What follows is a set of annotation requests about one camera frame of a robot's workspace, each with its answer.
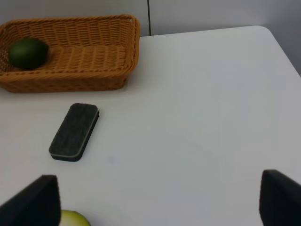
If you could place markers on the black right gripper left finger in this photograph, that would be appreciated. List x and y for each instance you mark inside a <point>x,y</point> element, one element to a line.
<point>36,205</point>

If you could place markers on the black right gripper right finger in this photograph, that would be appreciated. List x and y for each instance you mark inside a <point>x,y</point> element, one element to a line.
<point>280,199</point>

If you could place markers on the halved avocado with pit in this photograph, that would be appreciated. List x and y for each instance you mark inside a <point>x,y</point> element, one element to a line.
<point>73,218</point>

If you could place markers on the black and blue eraser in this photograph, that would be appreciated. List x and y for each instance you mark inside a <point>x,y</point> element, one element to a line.
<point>72,137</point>

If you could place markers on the green lime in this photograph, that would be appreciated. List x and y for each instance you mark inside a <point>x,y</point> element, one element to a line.
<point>28,53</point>

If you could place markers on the orange wicker basket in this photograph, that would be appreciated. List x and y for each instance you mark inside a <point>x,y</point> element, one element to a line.
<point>86,53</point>

